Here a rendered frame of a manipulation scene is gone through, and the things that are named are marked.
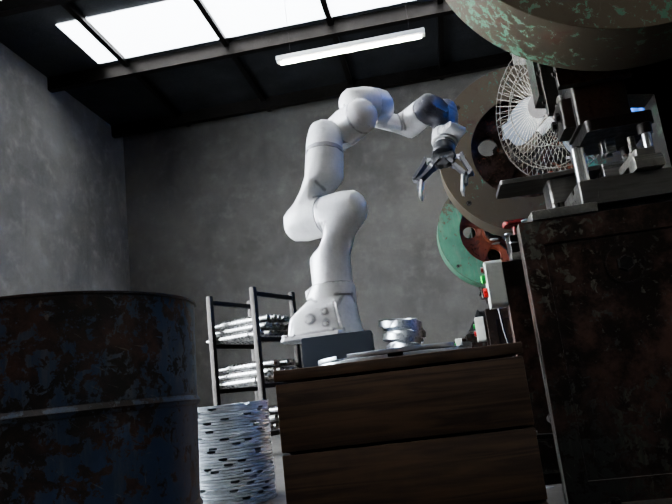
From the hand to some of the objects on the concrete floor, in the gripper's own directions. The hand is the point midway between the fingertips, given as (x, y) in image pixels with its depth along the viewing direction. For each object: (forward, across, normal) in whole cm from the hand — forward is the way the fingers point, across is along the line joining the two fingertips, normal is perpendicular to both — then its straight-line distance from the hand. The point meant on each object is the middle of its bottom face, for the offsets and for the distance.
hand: (441, 193), depth 210 cm
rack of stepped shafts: (+40, +144, -173) cm, 229 cm away
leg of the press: (+94, -79, +12) cm, 123 cm away
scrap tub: (+132, +31, +74) cm, 154 cm away
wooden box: (+113, -12, +42) cm, 121 cm away
